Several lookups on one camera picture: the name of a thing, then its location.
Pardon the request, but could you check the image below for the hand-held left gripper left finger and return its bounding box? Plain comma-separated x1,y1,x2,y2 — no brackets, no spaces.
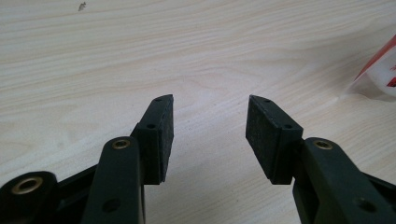
80,93,175,224

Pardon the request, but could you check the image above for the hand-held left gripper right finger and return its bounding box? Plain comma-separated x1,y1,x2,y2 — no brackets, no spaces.
245,94,396,224

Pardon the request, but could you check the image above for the red and white refill pouch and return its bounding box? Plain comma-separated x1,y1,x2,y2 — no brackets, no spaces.
346,34,396,102

